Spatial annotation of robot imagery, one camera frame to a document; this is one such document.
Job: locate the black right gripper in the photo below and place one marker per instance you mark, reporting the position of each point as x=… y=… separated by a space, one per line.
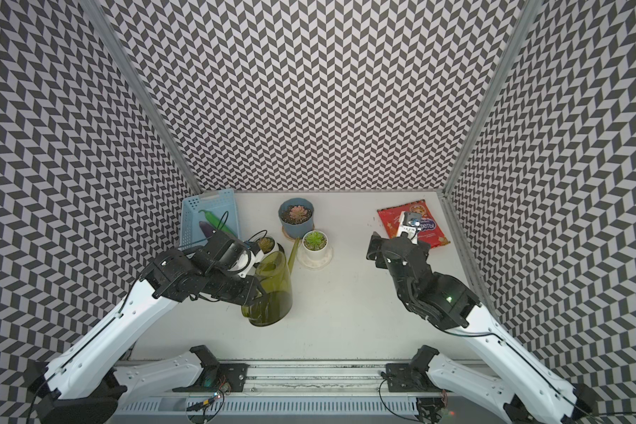
x=375 y=243

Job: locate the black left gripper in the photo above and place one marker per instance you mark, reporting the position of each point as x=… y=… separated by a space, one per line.
x=249 y=293

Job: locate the green transparent watering can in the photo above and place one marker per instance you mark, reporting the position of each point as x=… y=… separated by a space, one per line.
x=275 y=275

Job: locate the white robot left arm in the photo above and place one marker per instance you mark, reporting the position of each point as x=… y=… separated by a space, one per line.
x=85 y=384

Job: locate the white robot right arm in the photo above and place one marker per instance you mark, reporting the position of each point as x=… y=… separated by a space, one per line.
x=522 y=389

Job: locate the white pot yellow-green succulent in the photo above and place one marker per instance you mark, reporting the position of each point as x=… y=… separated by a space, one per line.
x=268 y=246

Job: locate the white pot green succulent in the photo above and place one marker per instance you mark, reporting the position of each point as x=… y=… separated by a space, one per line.
x=315 y=240

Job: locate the blue-grey plant pot pink succulent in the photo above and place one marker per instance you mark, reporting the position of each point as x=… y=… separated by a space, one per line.
x=297 y=211

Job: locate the purple toy eggplant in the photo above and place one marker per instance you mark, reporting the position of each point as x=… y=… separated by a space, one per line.
x=207 y=229

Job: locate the green toy cucumber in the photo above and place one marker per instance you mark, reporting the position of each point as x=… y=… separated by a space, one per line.
x=222 y=223

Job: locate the red candy bag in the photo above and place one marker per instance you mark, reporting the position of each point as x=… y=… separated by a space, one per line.
x=431 y=233

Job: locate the light blue plastic basket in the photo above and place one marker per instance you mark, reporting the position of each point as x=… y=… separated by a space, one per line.
x=216 y=202

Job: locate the cork coaster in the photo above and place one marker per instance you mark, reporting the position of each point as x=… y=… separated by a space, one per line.
x=292 y=232

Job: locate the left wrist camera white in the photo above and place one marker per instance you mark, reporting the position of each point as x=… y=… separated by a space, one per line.
x=251 y=255

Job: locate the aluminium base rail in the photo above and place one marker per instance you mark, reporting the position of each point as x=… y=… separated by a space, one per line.
x=292 y=391

